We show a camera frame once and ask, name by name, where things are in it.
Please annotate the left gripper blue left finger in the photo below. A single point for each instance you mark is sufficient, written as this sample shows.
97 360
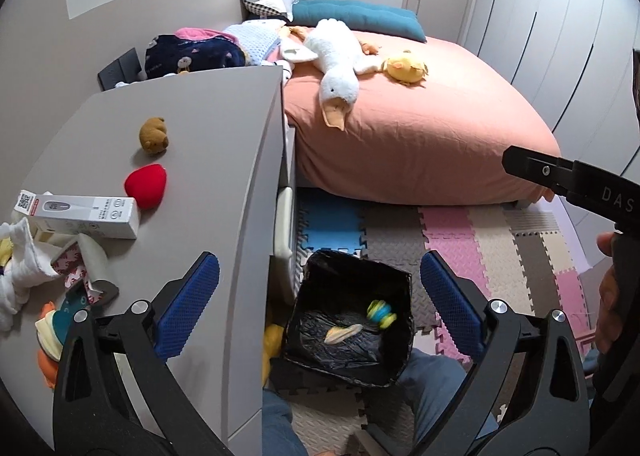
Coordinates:
180 303

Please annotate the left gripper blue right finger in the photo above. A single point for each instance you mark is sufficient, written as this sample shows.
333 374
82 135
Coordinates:
459 303

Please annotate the white thermometer box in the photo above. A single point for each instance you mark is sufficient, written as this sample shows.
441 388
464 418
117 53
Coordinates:
104 217

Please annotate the red heart plush toy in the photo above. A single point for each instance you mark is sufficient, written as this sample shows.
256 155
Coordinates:
147 185

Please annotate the white knotted towel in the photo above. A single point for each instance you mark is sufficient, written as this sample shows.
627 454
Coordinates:
29 266

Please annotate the brown bear plush toy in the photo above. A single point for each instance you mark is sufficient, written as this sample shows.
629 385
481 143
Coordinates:
153 136

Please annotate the black trash bin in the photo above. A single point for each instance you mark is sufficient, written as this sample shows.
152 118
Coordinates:
328 331

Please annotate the person's right hand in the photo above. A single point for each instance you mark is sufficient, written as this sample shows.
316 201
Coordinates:
609 323

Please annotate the person's blue jeans legs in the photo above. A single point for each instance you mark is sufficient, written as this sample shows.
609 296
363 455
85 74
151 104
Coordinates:
429 382

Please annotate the green yellow ball toy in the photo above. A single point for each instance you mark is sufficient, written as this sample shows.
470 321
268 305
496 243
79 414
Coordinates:
380 313

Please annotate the colourful foam floor mat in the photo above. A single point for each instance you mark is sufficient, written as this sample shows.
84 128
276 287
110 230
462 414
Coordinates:
518 255

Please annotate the yellow bear plush in drawer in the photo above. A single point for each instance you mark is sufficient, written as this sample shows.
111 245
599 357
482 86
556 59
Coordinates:
271 348

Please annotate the patterned paper wrapper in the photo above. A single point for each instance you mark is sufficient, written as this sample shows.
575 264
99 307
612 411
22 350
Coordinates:
86 270

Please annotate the orange and teal toy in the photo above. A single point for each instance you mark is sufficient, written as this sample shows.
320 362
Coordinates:
52 327

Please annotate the grey dresser cabinet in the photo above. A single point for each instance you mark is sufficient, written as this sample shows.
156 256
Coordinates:
223 164

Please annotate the bed with orange sheet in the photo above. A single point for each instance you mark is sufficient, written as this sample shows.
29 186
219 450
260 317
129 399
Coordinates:
436 144

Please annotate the white wardrobe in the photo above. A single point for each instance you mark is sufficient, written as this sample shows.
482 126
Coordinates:
571 60

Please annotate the yellow chick plush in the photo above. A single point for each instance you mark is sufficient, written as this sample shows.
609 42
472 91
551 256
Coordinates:
406 68

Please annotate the navy patterned blanket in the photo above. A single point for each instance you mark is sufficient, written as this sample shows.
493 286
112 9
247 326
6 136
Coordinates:
170 54

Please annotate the teal long cushion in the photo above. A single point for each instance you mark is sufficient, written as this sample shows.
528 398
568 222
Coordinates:
360 16

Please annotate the small orange plush on bed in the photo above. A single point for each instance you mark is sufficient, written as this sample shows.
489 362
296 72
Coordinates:
369 48

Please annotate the pink cloth on pile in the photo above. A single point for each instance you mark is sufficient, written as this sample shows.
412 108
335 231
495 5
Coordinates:
198 34

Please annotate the large white goose plush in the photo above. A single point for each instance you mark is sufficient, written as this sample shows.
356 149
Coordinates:
333 48

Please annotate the light blue knit blanket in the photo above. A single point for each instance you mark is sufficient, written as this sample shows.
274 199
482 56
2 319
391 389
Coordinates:
257 38

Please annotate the black wall socket panel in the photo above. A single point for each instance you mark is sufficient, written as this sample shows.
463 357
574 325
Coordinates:
125 69

